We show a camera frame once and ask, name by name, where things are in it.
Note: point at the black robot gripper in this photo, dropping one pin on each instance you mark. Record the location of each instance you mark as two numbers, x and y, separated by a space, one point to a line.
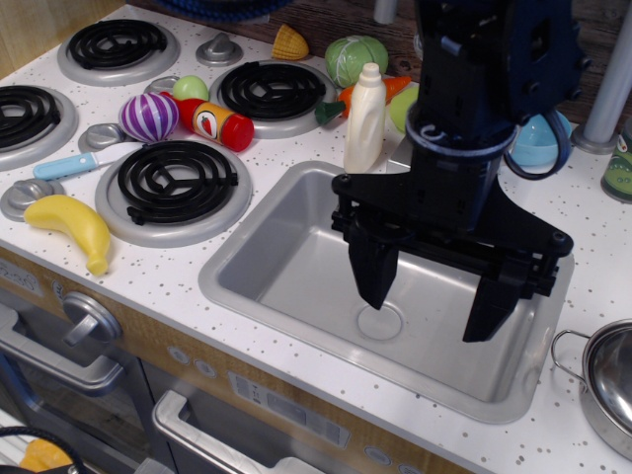
450 208

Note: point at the cream detergent bottle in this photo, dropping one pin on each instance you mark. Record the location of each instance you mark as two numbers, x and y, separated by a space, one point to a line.
366 121

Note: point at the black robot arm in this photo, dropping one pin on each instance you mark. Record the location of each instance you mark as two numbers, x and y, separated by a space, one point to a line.
488 68

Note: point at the grey toy sink basin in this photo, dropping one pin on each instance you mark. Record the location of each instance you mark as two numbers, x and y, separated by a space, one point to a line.
286 267

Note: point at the silver toy faucet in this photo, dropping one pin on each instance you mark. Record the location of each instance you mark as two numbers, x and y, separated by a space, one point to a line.
400 160

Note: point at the blue toy bowl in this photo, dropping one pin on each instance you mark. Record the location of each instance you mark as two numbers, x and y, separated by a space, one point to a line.
536 147

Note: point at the green toy plate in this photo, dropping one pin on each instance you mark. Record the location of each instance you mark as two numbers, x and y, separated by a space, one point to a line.
400 105

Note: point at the orange toy carrot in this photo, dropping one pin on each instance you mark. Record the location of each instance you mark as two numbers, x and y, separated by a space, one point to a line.
327 111

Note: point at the green toy can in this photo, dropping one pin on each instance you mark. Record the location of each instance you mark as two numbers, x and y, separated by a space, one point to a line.
616 179

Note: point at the grey support pole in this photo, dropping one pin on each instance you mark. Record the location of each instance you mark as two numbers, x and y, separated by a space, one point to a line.
598 134

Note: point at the green toy cabbage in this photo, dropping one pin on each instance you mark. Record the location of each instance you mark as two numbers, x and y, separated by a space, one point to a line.
346 57

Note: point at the back right black burner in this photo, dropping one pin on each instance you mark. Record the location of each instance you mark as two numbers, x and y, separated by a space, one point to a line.
279 97

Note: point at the black burner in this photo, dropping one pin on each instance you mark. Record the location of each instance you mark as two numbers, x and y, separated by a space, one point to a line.
279 97
35 123
174 194
118 53

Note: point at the red toy ketchup bottle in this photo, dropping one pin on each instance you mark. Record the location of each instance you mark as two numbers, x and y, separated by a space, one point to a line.
215 123

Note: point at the front right black burner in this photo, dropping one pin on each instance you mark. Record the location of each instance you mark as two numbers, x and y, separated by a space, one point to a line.
174 194

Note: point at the yellow toy corn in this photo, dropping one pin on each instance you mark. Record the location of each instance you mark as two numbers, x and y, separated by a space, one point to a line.
289 44

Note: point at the grey stove knob back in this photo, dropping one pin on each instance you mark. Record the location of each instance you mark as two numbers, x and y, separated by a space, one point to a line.
220 51

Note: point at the grey stove knob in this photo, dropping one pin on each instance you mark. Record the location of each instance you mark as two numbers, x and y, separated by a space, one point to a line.
220 51
24 193
100 136
162 85

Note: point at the light green toy ball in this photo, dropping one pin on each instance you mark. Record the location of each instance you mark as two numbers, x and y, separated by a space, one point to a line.
190 87

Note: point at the purple striped toy eggplant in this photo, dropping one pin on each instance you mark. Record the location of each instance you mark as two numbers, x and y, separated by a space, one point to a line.
149 117

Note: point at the grey stove knob centre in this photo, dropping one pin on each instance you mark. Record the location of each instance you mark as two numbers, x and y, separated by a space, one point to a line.
162 85

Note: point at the silver oven dial knob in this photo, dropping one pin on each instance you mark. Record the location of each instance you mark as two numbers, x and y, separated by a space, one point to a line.
90 319

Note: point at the yellow toy banana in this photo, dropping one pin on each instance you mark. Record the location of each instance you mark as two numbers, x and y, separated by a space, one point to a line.
79 222

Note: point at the grey stove knob middle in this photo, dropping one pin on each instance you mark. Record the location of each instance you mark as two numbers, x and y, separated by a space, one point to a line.
100 136

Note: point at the back left black burner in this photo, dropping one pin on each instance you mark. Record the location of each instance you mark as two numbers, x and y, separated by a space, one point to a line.
118 53

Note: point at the grey stove knob front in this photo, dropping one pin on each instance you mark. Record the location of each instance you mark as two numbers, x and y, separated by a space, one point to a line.
24 193

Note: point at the front left black burner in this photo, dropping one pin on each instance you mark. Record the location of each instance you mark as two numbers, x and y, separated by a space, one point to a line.
35 123

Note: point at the yellow object bottom left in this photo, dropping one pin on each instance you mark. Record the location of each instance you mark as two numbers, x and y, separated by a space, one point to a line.
42 455

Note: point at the steel pot with handle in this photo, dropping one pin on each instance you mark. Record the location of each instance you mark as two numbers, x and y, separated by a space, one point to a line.
605 379

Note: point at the silver dishwasher door handle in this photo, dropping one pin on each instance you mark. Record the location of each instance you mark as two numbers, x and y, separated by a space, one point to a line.
168 419

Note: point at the silver oven door handle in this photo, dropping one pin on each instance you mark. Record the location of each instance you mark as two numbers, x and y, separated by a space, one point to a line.
98 378

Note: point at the blue handled toy knife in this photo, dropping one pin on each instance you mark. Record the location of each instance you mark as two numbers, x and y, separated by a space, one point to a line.
84 162

